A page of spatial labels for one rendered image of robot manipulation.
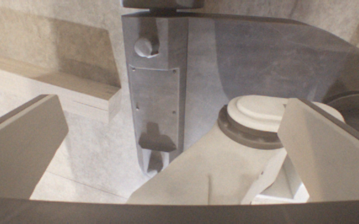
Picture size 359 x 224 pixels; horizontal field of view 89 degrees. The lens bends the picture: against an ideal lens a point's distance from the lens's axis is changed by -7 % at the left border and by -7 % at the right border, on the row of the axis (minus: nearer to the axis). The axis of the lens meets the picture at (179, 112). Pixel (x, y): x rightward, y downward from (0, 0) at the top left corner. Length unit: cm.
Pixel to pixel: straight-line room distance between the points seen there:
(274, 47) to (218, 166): 28
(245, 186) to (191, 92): 28
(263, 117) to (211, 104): 19
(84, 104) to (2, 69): 35
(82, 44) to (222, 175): 65
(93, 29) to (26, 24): 27
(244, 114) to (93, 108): 53
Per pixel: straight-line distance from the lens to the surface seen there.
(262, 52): 46
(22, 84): 90
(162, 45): 43
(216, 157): 31
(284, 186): 50
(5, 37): 102
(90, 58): 78
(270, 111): 37
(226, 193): 27
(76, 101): 76
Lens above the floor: 61
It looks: 57 degrees down
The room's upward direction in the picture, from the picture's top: 159 degrees counter-clockwise
